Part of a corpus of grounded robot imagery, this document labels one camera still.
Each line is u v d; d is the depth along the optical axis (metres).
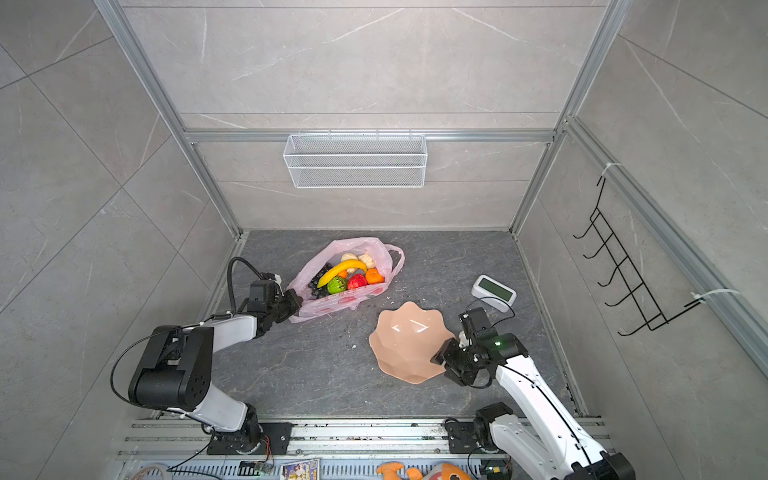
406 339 0.90
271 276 0.88
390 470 0.68
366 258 1.04
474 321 0.62
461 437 0.73
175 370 0.46
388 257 0.98
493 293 0.97
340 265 1.00
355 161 1.01
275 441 0.74
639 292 0.63
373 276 1.00
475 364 0.56
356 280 0.98
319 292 0.98
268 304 0.75
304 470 0.68
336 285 0.97
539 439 0.55
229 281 0.72
